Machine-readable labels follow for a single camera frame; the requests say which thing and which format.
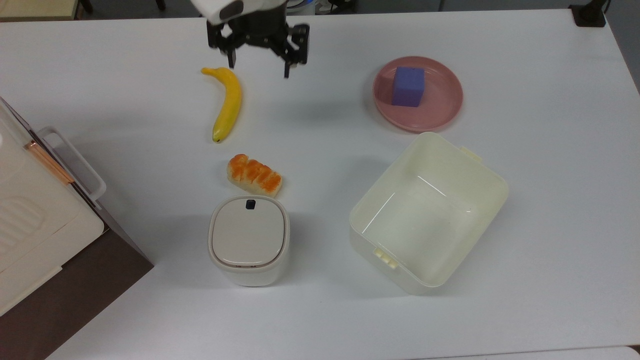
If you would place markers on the cream plastic storage bin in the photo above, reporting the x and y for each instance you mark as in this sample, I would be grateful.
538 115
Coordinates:
425 220

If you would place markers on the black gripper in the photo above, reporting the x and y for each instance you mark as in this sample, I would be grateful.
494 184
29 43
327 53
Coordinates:
260 32

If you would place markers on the purple foam cube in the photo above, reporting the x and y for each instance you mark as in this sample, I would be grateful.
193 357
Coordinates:
408 86

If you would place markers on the black table clamp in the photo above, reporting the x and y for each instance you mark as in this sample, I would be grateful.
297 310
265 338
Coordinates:
588 14

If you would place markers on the pink round plate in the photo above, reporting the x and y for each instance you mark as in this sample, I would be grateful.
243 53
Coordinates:
440 107

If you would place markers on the white lidded trash can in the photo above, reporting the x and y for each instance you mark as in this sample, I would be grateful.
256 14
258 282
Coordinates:
249 237

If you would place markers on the light wooden table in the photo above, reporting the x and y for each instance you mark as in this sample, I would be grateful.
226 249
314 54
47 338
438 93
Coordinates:
35 7

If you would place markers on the dark brown cabinet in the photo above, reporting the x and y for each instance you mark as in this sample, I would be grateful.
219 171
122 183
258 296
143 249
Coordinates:
75 300

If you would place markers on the yellow banana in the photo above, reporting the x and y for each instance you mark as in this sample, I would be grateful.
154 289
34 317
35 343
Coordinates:
229 102

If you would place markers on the orange glazed bread loaf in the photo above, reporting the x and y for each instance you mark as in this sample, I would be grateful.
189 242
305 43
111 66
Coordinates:
255 175

